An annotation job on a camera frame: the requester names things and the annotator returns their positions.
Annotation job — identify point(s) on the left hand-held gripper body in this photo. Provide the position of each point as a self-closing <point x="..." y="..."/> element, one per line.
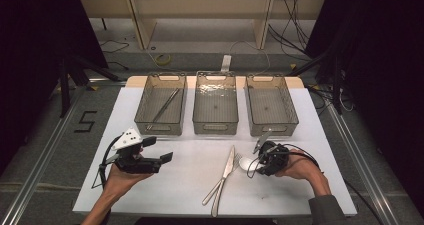
<point x="133" y="165"/>

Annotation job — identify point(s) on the person's right hand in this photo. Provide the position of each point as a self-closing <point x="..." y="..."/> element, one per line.
<point x="305" y="168"/>

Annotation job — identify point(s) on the white power strip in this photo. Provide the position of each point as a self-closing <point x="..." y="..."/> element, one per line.
<point x="226" y="63"/>

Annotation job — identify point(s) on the white ceramic spoon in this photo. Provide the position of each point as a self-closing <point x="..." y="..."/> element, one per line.
<point x="245" y="163"/>

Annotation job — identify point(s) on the smoky clear plastic bin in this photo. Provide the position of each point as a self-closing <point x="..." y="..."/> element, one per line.
<point x="215" y="105"/>
<point x="270" y="106"/>
<point x="166" y="118"/>

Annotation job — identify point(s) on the light wooden shelf unit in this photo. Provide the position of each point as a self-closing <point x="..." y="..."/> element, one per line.
<point x="143" y="21"/>

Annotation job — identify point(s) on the steel table knife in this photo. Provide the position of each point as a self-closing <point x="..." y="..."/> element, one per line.
<point x="228" y="161"/>

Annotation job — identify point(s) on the steel fork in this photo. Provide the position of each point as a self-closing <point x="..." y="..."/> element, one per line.
<point x="237" y="159"/>

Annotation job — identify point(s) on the striped long stick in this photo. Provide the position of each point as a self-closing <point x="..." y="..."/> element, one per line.
<point x="163" y="109"/>

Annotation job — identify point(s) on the aluminium floor rail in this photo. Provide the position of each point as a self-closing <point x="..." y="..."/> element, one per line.
<point x="360" y="161"/>
<point x="33" y="178"/>

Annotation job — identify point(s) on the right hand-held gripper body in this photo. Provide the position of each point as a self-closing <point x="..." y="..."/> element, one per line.
<point x="276" y="158"/>

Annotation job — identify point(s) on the person's left hand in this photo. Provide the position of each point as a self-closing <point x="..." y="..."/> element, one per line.
<point x="121" y="181"/>

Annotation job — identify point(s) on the black metal stand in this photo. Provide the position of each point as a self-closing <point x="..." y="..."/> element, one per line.
<point x="337" y="91"/>
<point x="65" y="85"/>

